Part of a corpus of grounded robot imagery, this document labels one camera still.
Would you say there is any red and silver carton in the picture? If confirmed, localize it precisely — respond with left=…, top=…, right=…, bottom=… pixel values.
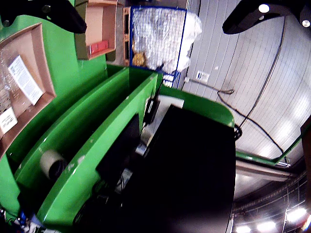
left=88, top=40, right=109, bottom=56

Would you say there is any blue mesh container with plastic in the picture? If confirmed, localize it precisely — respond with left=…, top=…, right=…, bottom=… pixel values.
left=129, top=5, right=203, bottom=73

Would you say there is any green curved metal chute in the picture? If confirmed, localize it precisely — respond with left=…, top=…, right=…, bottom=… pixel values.
left=0, top=14, right=311, bottom=233

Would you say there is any long white printed carton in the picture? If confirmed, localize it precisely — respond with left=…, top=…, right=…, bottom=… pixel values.
left=7, top=54, right=45, bottom=106

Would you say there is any wooden pallet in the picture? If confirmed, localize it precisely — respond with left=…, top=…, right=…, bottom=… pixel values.
left=122, top=6, right=132, bottom=67

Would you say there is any black looped wall cable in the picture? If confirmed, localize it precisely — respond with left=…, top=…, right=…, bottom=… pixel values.
left=217, top=89, right=284, bottom=156

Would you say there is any white wall label plate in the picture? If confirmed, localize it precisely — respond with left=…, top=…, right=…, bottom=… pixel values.
left=195, top=70, right=210, bottom=82

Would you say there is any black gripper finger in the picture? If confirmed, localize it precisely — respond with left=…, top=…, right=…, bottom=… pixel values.
left=0, top=0, right=87, bottom=34
left=222, top=0, right=311, bottom=35

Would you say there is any grey roll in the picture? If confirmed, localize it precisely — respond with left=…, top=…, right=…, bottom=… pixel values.
left=39, top=149, right=69, bottom=181

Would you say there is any large flat cardboard tray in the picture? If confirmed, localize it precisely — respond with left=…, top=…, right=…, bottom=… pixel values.
left=0, top=22, right=57, bottom=160

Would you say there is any black power adapter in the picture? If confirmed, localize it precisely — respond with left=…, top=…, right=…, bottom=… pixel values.
left=143, top=96, right=161, bottom=125

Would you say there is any black flat panel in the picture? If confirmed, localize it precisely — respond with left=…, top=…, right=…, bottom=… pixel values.
left=72, top=104, right=237, bottom=233

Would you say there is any cow print hand cream carton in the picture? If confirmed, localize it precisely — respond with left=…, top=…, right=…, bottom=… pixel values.
left=0, top=106, right=18, bottom=134

